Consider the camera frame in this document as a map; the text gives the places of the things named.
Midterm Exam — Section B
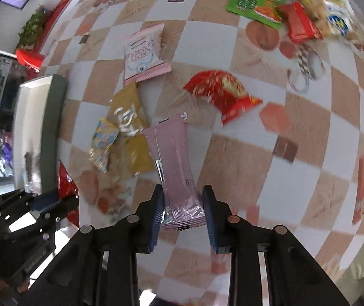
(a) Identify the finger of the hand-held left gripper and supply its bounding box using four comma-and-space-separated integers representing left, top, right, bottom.
8, 198, 80, 241
0, 189, 59, 217

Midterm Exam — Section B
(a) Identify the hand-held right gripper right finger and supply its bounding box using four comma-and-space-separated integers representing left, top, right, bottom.
201, 185, 350, 306

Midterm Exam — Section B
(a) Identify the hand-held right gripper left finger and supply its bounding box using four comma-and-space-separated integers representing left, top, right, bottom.
21, 185, 165, 306

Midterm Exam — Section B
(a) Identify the shiny red snack packet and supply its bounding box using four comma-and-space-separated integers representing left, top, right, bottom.
57, 161, 80, 228

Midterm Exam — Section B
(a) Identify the pink snack bar packet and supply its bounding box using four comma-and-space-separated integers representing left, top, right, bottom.
141, 111, 205, 232

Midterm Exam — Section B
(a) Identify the white grey box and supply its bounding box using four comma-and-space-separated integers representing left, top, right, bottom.
12, 74, 68, 195

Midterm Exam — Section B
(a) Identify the gold snack packet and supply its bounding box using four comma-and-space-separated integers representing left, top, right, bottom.
105, 82, 155, 176

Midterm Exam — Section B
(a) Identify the small colourful snack packet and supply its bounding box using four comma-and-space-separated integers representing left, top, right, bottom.
89, 118, 119, 173

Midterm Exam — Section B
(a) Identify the red snack packet with picture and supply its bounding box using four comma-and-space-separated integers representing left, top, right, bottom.
184, 70, 263, 126

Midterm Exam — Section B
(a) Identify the pink white snack packet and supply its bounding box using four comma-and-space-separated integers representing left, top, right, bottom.
123, 23, 172, 86

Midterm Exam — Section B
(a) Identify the green potted plant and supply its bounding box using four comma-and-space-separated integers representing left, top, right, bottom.
18, 6, 50, 52

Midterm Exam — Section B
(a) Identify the red television cabinet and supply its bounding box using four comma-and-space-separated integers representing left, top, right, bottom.
38, 0, 93, 55

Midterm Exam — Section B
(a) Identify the small red snack packet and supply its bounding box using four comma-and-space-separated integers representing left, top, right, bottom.
278, 2, 323, 43

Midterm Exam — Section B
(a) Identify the green snack packet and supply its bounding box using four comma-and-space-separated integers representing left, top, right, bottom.
226, 0, 289, 29

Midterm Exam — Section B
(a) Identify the large potato chips bag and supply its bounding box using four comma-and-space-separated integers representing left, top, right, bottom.
292, 0, 356, 39

